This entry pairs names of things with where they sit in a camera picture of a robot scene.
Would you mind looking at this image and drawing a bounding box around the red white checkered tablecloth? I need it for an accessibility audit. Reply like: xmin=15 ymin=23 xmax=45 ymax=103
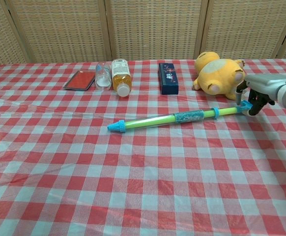
xmin=0 ymin=58 xmax=286 ymax=236

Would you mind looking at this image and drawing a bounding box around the orange drink bottle white cap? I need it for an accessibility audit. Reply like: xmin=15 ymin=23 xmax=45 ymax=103
xmin=111 ymin=59 xmax=133 ymax=98

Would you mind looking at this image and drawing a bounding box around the woven wooden folding screen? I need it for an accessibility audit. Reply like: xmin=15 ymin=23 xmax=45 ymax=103
xmin=0 ymin=0 xmax=286 ymax=72

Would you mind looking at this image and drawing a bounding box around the green blue water squirter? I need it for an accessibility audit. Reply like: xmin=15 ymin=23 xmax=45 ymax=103
xmin=107 ymin=100 xmax=253 ymax=134

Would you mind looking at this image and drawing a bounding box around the dark blue rectangular box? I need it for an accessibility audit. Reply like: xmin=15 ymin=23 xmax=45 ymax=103
xmin=158 ymin=62 xmax=179 ymax=95

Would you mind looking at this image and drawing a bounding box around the red flat card case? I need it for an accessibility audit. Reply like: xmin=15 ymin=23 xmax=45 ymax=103
xmin=63 ymin=70 xmax=95 ymax=92

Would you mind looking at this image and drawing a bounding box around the yellow plush toy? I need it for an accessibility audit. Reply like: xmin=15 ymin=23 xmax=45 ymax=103
xmin=192 ymin=51 xmax=247 ymax=100

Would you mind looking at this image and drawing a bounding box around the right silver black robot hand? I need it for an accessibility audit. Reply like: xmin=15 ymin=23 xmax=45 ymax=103
xmin=235 ymin=74 xmax=286 ymax=117

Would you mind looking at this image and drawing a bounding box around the clear empty plastic bottle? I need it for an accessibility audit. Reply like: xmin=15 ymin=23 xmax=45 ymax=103
xmin=94 ymin=61 xmax=113 ymax=91

